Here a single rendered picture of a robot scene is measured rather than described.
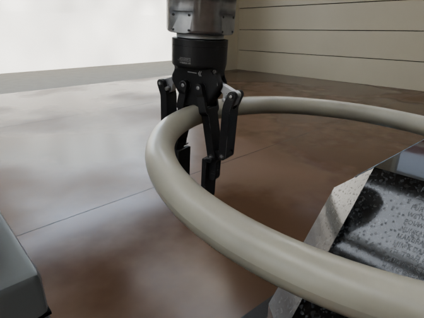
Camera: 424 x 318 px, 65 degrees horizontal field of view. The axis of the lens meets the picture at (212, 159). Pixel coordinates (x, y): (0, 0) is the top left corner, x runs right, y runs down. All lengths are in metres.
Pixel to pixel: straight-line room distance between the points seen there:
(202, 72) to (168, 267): 1.31
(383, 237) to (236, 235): 0.43
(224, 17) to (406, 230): 0.42
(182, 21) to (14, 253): 0.35
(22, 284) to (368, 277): 0.36
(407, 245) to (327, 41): 7.28
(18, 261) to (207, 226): 0.30
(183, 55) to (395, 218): 0.42
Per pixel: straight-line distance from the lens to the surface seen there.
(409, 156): 0.75
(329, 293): 0.20
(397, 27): 7.21
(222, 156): 0.47
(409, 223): 0.62
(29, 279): 0.45
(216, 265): 1.68
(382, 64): 7.30
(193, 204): 0.24
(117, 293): 1.60
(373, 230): 0.62
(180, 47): 0.45
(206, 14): 0.43
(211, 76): 0.46
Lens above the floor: 1.06
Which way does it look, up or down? 21 degrees down
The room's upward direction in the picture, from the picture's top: straight up
